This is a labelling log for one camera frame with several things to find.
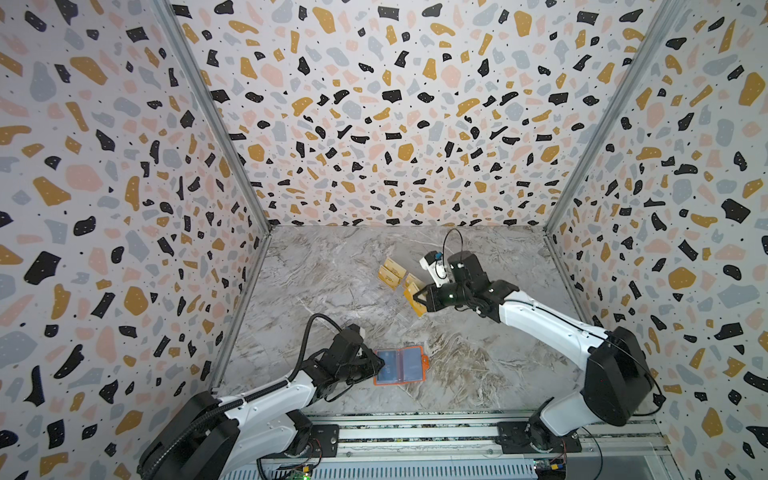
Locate gold card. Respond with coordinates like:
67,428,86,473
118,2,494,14
404,281,427,317
405,273,425,289
378,266,402,290
384,258,407,278

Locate orange card holder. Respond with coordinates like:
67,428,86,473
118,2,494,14
374,346,430,386

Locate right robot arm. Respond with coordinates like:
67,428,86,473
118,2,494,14
414,251,661,452

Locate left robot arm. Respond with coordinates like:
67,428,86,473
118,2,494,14
137,324,385,479

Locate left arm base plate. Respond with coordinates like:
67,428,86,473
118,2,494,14
281,424,340,459

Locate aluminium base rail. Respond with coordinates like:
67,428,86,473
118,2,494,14
158,410,679,480

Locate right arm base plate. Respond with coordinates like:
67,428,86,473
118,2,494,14
495,421,582,454

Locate left black corrugated cable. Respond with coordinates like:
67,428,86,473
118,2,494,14
137,313,343,480

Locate right aluminium corner post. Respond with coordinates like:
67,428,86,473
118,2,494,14
544,0,686,240

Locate aluminium corner post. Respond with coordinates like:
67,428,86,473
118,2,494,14
151,0,270,237
544,0,686,240

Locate left aluminium corner post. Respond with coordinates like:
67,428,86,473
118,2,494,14
151,0,270,237

